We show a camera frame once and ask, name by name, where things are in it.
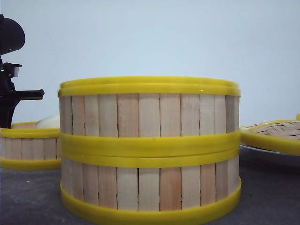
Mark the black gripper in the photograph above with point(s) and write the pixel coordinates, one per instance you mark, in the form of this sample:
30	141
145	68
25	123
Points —
12	38

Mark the bamboo steamer basket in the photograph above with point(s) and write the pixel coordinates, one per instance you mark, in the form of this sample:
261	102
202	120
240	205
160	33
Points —
119	119
25	147
193	189

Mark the woven bamboo steamer lid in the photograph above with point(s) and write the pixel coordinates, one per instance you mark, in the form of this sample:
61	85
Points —
281	136

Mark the bun in left basket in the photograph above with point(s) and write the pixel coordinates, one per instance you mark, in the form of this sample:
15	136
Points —
49	122

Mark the white plate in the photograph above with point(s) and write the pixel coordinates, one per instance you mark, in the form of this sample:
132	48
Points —
272	157

